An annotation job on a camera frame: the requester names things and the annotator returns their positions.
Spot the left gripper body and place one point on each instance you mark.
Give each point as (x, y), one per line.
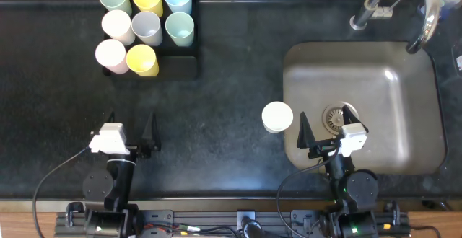
(140, 151)

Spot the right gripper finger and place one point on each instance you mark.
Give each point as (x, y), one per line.
(349, 115)
(305, 133)

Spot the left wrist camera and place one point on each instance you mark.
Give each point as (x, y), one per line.
(108, 138)

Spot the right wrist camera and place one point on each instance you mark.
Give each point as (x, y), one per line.
(353, 138)

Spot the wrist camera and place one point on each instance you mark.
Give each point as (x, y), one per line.
(353, 138)
(108, 138)

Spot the mounting rail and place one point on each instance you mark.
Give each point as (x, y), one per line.
(216, 218)

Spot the grey cup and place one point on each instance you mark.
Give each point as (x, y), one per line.
(146, 23)

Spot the steel sink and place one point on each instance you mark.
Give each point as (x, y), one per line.
(379, 86)

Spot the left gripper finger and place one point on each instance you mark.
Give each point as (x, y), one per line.
(151, 137)
(111, 118)

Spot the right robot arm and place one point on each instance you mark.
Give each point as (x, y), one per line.
(361, 187)

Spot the white cup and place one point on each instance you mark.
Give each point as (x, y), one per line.
(116, 23)
(277, 116)

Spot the black tray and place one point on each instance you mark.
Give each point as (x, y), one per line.
(180, 68)

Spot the pink cup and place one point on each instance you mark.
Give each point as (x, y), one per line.
(110, 53)

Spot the mint green cup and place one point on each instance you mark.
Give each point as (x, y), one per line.
(179, 27)

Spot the steel tap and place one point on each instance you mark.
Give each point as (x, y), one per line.
(361, 18)

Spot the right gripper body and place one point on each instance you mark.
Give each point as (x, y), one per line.
(323, 148)

